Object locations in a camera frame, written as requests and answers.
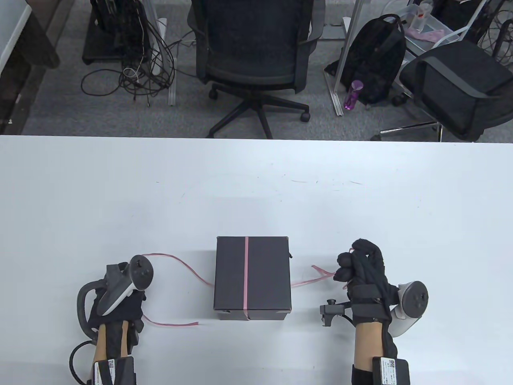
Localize person's right hand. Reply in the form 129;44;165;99
333;239;400;318

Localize person's left hand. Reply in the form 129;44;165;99
87;292;147;346

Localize black cardboard box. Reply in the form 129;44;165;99
214;236;293;313

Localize pink ribbon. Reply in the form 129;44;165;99
142;237;355;326

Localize person's right forearm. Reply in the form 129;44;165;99
353;319;399;369

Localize black left forearm pack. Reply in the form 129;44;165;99
86;357;137;385

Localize person's left forearm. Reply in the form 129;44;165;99
92;319;139;363

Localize black right forearm pack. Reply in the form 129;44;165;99
351;357;411;385

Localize grey left hand controller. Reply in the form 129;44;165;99
77;255;155;335

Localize grey hand controller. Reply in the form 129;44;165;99
77;255;155;335
391;281;429;337

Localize grey right hand controller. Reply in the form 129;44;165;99
391;281;429;337

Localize white metal desk leg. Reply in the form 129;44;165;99
144;0;177;105
331;0;367;117

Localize purple water bottle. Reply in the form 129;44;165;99
343;79;364;111

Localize black chair with grey armrest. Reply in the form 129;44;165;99
371;40;513;142

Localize black backpack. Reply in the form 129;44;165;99
325;14;407;105

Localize pink cloth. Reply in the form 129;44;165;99
409;27;445;41

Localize clear small bottle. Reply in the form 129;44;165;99
417;1;433;32

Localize black mesh office chair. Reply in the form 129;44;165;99
187;0;326;139

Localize white power strip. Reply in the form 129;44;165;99
150;18;168;76

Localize black computer tower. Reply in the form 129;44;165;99
82;0;151;65

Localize white desk with dark side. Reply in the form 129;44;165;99
0;0;61;135

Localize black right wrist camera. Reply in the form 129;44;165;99
320;299;355;327

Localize black left glove cable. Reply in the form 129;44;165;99
69;341;97;381

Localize tangle of black cables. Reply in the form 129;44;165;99
81;0;177;107

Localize white frame storage rack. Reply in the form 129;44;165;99
401;0;489;55

